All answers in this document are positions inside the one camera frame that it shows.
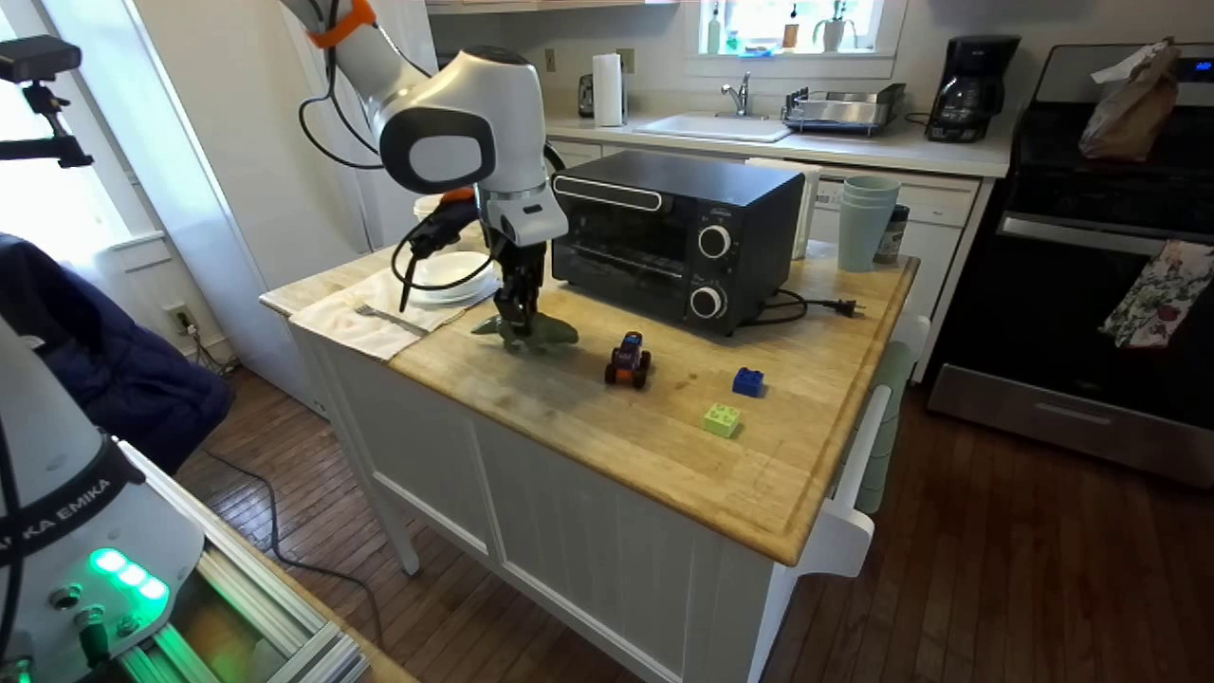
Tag floral dish towel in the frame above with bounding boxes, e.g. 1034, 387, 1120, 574
1096, 236, 1214, 352

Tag black stove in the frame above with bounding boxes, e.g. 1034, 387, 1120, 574
927, 38, 1214, 493

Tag white plates stack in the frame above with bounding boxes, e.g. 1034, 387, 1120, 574
407, 237, 503, 315

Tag beige cloth mat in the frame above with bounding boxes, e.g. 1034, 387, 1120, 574
286, 258, 508, 368

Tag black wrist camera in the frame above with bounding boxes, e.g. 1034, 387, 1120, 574
402, 184, 484, 265

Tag silver utensil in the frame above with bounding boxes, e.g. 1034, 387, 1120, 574
354, 301, 436, 340

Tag black toaster oven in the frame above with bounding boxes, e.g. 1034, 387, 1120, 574
541, 146, 811, 340

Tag black oven power cord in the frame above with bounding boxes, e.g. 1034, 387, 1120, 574
754, 284, 870, 328

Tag brown paper bag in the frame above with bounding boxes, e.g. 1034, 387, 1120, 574
1072, 35, 1184, 169

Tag green toy block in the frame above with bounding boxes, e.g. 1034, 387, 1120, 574
699, 398, 746, 442

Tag red toy car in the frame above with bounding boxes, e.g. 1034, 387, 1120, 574
598, 325, 661, 395

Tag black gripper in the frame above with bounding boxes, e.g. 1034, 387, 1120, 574
484, 236, 554, 352

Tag white paper towel roll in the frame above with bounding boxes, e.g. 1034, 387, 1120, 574
589, 49, 628, 131

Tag black coffee maker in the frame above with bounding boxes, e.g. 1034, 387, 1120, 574
922, 31, 1026, 146

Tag white sink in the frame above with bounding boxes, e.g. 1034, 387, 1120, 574
634, 111, 797, 146

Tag stacked teal cups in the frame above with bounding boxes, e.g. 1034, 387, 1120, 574
836, 175, 905, 277

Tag black cable on floor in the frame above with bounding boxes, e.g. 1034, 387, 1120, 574
201, 449, 389, 653

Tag teal hanging towel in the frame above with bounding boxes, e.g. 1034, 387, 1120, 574
852, 335, 922, 516

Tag white kitchen island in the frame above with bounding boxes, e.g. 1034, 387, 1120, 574
259, 215, 937, 683

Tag silver dish rack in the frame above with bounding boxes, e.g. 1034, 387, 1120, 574
780, 79, 912, 140

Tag dark blue cloth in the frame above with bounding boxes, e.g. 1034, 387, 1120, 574
0, 231, 239, 479

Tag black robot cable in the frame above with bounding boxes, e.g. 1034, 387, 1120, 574
291, 0, 503, 315

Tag chrome faucet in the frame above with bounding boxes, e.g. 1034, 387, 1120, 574
717, 67, 759, 122

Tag aluminium robot stand frame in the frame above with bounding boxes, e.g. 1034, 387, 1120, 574
119, 433, 371, 683

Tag black camera on tripod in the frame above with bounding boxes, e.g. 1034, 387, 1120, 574
0, 31, 99, 169

